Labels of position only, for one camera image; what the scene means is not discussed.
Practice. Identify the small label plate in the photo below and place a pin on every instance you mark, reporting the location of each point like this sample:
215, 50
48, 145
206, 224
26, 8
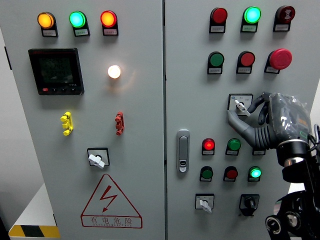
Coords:
228, 179
258, 152
110, 32
214, 71
248, 29
205, 179
282, 28
231, 152
253, 179
217, 29
244, 70
207, 152
50, 33
271, 70
82, 32

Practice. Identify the large red stop button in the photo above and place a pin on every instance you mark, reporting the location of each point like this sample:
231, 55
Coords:
280, 58

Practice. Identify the green round lamp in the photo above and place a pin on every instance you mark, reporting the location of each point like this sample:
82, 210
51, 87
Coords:
252, 15
255, 172
234, 144
77, 19

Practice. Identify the white cabinet plinth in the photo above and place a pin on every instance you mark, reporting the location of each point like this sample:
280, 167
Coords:
37, 210
296, 188

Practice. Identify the red push button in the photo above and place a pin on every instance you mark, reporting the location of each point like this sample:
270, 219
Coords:
231, 173
247, 59

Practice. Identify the red round lamp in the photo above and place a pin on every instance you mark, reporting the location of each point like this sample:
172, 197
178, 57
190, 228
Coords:
108, 19
208, 144
219, 15

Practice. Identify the pale grey cabinet door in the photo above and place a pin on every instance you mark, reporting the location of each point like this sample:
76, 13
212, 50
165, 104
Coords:
140, 125
200, 112

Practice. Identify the green push button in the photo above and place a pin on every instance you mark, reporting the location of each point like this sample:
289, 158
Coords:
207, 173
216, 59

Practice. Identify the red buzzer lamp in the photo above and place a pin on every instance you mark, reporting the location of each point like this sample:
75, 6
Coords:
286, 13

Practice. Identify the silver door lock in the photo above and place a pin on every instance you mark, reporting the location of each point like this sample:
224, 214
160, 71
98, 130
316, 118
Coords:
183, 147

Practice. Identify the white round lamp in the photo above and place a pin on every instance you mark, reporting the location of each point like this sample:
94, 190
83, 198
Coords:
114, 71

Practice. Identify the red warning triangle sticker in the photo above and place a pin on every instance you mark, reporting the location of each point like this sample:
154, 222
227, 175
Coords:
111, 221

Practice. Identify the black display meter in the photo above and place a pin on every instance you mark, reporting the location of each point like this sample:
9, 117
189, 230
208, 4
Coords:
56, 72

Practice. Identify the black door hinge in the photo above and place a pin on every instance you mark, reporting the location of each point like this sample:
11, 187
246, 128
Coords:
54, 220
8, 58

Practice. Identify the yellow round lamp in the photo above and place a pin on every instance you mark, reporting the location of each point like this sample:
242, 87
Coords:
45, 20

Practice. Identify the black yellow striped tape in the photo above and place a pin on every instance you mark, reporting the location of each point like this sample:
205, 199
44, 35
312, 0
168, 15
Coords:
35, 231

